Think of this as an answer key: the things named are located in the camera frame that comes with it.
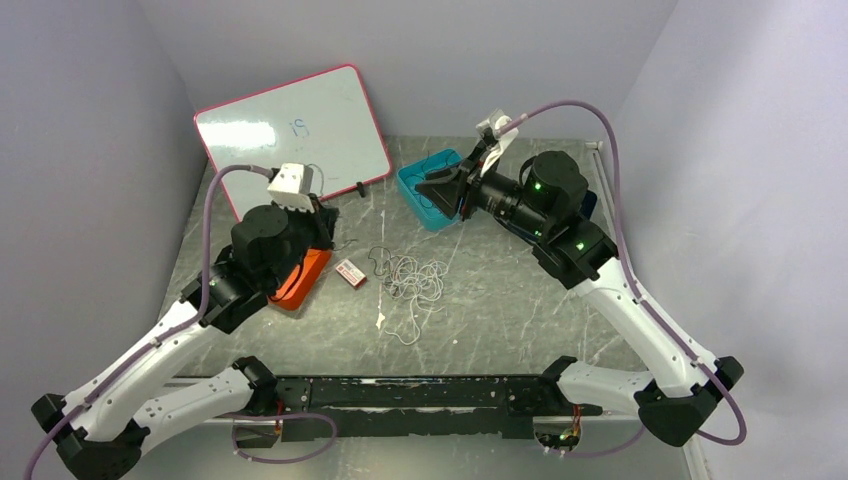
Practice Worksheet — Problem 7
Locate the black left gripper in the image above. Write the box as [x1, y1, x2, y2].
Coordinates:
[266, 191, 340, 290]

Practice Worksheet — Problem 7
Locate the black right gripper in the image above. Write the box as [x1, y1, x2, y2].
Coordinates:
[414, 141, 550, 238]

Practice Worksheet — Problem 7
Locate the dark cable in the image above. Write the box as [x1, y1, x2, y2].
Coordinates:
[305, 162, 359, 253]

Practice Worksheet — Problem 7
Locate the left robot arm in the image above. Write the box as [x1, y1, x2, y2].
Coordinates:
[31, 203, 339, 479]

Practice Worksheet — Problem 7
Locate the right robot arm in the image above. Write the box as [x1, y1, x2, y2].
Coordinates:
[415, 151, 744, 447]

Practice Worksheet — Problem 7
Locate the teal square tray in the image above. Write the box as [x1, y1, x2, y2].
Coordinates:
[396, 149, 464, 232]

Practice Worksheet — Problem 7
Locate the small red white card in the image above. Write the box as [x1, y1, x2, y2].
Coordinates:
[335, 259, 367, 289]

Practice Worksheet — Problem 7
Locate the orange square tray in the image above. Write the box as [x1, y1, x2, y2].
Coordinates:
[268, 249, 332, 311]

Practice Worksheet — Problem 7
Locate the pink framed whiteboard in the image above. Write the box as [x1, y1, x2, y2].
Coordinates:
[194, 64, 392, 199]

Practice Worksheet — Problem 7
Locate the dark blue square tray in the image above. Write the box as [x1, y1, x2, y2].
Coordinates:
[579, 190, 598, 220]

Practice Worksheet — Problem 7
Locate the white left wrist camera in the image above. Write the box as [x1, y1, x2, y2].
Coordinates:
[267, 163, 314, 213]

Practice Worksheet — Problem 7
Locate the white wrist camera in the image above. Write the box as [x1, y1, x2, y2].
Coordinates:
[476, 109, 518, 177]
[267, 163, 314, 213]

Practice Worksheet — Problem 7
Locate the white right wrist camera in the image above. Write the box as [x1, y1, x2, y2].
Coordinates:
[476, 109, 518, 177]

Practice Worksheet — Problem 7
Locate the tangled cable pile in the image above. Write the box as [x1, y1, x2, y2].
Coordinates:
[367, 245, 452, 347]

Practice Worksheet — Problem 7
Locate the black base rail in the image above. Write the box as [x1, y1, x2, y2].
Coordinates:
[234, 357, 603, 441]

